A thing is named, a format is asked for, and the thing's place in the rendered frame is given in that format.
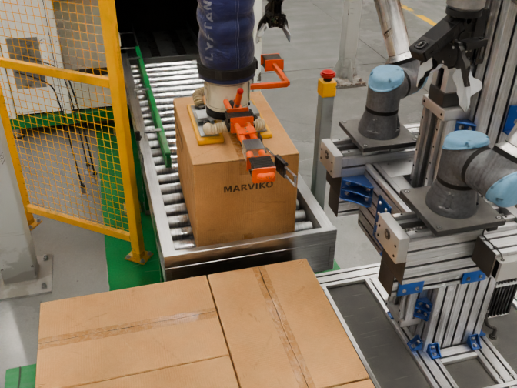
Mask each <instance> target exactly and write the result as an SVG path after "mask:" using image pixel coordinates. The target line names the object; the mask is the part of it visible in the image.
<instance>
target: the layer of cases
mask: <svg viewBox="0 0 517 388"><path fill-rule="evenodd" d="M35 388H375V386H374V385H373V383H372V381H371V380H370V379H369V375H368V374H367V372H366V370H365V367H364V366H363V364H362V362H361V360H360V359H359V356H358V354H357V352H356V351H355V349H354V347H353V345H352V343H351V341H350V340H349V338H348V336H347V334H346V332H345V330H344V329H343V327H342V324H341V323H340V321H339V318H338V317H337V316H336V314H335V311H334V309H333V308H332V306H331V304H330V302H329V300H328V298H327V296H326V295H325V293H324V291H323V289H322V287H321V285H320V284H319V281H318V280H317V278H316V276H315V274H314V273H313V271H312V268H311V266H310V265H309V262H308V261H307V259H297V260H292V261H288V262H283V263H274V264H269V265H264V266H256V267H251V268H246V269H237V270H232V271H228V272H223V273H215V274H210V275H208V279H207V276H196V277H192V278H187V279H178V280H173V281H168V282H163V283H155V284H150V285H145V286H136V287H132V288H127V289H119V290H114V291H109V292H104V293H96V294H91V295H86V296H77V297H72V298H67V299H59V300H54V301H49V302H44V303H41V304H40V315H39V328H38V352H37V364H36V377H35Z"/></svg>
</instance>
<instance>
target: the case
mask: <svg viewBox="0 0 517 388"><path fill-rule="evenodd" d="M250 99H253V100H254V102H255V104H256V106H257V107H258V110H259V111H260V113H261V114H262V117H263V119H264V120H265V122H266V124H267V126H268V128H269V129H270V131H271V133H272V137H271V138H269V139H262V142H263V144H264V146H265V147H267V148H268V149H269V150H270V151H271V152H272V153H273V154H274V155H277V154H279V155H280V156H281V157H282V158H283V159H284V160H285V161H286V162H287V163H288V164H289V165H288V166H287V167H288V168H289V169H290V170H291V171H292V172H293V173H294V174H295V175H297V179H296V185H298V172H299V152H298V150H297V148H296V147H295V146H294V144H293V143H292V140H291V139H290V138H289V136H288V134H287V133H286V131H285V130H284V128H283V127H282V125H281V123H280V121H279V120H278V119H277V117H276V115H275V113H274V112H273V111H272V109H271V107H270V106H269V104H268V103H267V101H266V100H265V97H264V96H263V94H262V93H261V92H260V91H257V92H250ZM191 104H194V102H193V98H192V97H185V98H176V99H173V106H174V117H175V137H176V148H177V159H178V176H179V179H180V183H181V186H182V191H183V195H184V198H185V204H186V207H187V210H188V216H189V219H190V223H191V226H192V231H193V235H194V238H195V244H196V247H200V246H209V245H214V244H219V243H229V242H234V241H239V240H244V239H254V238H258V237H263V236H273V235H278V234H283V233H288V232H294V231H295V211H296V198H297V186H296V187H294V186H293V184H291V183H290V181H288V180H287V178H283V177H282V176H281V175H280V174H279V173H278V172H277V171H275V181H274V182H260V183H253V184H252V177H251V175H250V173H249V171H247V170H246V160H245V157H244V155H243V153H242V144H241V142H239V141H238V138H237V136H236V135H237V133H233V134H232V133H231V131H230V132H222V136H223V138H224V142H222V143H214V144H205V145H199V144H198V142H197V139H196V137H195V132H194V129H193V127H192V122H191V119H190V117H189V114H188V110H187V105H191Z"/></svg>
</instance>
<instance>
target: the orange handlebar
mask: <svg viewBox="0 0 517 388"><path fill-rule="evenodd" d="M272 68H273V69H274V71H275V73H276V74H277V75H278V77H279V78H280V79H281V82H263V83H252V84H251V85H250V90H254V89H273V88H283V87H288V86H289V85H290V81H289V80H288V78H287V77H286V76H285V74H284V73H283V71H282V70H281V69H280V68H279V66H278V65H277V63H272ZM223 103H224V105H225V108H226V109H232V107H231V105H230V103H229V101H228V99H224V100H223ZM234 128H235V131H236V133H237V135H236V136H237V138H238V141H239V142H241V143H242V140H246V139H257V138H258V137H257V135H256V133H257V132H256V131H255V128H254V126H252V125H251V123H250V122H246V123H245V127H241V126H240V125H239V124H238V123H235V124H234ZM258 154H259V155H260V156H261V155H266V154H265V151H264V150H259V151H258ZM246 155H247V156H254V155H253V153H252V151H248V152H247V153H246ZM274 176H275V173H274V172H268V173H259V174H258V175H257V178H258V179H260V180H270V179H273V178H274Z"/></svg>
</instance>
